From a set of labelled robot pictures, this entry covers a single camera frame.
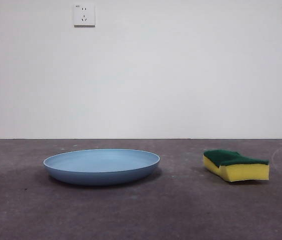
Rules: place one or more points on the yellow sponge with green pad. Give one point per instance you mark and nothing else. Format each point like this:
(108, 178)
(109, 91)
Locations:
(240, 171)

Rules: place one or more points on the light blue round plate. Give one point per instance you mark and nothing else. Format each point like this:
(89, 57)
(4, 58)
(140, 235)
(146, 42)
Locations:
(100, 165)

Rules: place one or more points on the white wall socket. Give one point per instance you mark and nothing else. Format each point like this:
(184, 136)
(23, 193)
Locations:
(84, 15)

